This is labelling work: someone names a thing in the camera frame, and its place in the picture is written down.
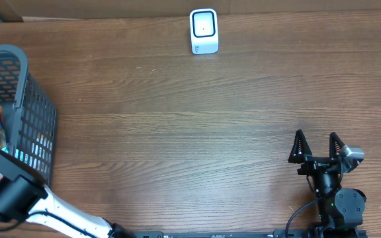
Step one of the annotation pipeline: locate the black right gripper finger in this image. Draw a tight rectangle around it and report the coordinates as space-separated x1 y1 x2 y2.
288 130 312 163
329 132 345 159

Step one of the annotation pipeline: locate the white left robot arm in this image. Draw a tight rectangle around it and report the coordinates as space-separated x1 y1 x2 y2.
0 149 135 238

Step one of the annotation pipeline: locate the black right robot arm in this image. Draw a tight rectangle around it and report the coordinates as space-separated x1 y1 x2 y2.
284 130 367 237

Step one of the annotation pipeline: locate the white barcode scanner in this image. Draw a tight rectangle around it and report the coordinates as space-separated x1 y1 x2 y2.
189 8 219 55

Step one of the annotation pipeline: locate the grey plastic mesh basket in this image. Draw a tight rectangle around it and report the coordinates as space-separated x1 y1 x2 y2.
0 44 58 186

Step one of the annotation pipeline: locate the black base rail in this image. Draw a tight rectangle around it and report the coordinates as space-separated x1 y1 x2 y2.
134 229 368 238

